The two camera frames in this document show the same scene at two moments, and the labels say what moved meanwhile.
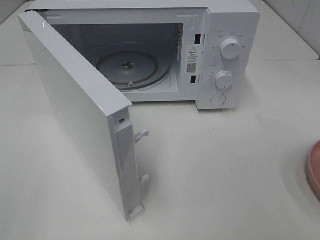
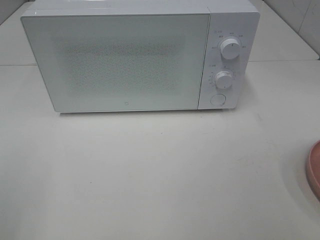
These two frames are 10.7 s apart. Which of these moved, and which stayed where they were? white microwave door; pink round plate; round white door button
Moved: white microwave door
Stayed: pink round plate; round white door button
